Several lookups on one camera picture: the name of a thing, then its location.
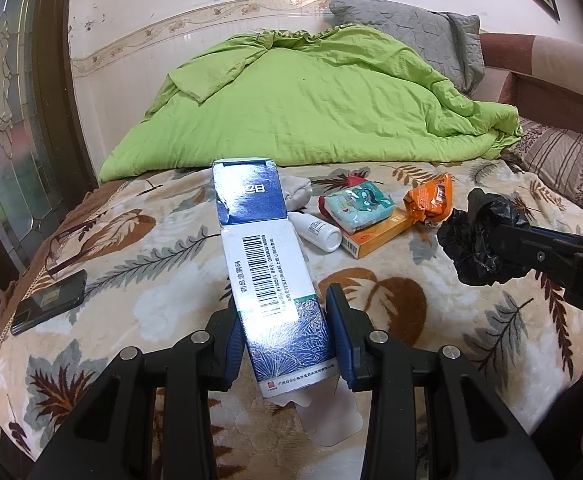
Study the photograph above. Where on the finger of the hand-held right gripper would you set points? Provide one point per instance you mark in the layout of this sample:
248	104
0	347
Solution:
526	247
571	240

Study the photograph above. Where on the black plastic bag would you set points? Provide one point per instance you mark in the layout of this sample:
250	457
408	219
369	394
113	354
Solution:
471	245

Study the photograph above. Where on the grey cloth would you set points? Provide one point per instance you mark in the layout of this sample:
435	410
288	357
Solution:
296	192

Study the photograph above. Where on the leaf print blanket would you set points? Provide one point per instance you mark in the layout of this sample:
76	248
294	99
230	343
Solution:
421	305

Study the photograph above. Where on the green quilt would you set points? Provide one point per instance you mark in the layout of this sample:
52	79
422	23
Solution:
296	100

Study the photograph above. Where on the orange snack packet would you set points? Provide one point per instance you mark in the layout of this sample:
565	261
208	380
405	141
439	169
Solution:
429	197

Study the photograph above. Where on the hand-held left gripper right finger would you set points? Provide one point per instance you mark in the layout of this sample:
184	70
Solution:
344	340

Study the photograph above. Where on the orange cardboard box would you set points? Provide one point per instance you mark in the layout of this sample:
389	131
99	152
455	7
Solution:
376	240

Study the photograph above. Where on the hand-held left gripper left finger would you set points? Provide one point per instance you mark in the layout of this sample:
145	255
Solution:
231	360

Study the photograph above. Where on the white and blue medicine box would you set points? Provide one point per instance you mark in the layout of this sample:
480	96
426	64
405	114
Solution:
271	260

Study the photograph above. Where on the teal tissue pack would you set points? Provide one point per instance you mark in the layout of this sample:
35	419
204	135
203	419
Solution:
359	207

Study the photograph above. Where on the black smartphone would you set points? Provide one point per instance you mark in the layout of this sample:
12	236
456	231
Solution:
46	302

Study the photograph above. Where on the grey quilted pillow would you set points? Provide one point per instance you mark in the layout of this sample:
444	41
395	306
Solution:
421	30

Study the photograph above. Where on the stained glass door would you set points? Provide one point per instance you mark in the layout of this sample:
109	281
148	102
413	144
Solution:
6	110

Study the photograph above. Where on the white plastic bottle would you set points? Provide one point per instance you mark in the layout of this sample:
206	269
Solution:
316	232

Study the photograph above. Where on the striped brown pillow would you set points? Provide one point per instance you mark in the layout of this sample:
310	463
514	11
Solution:
571	165

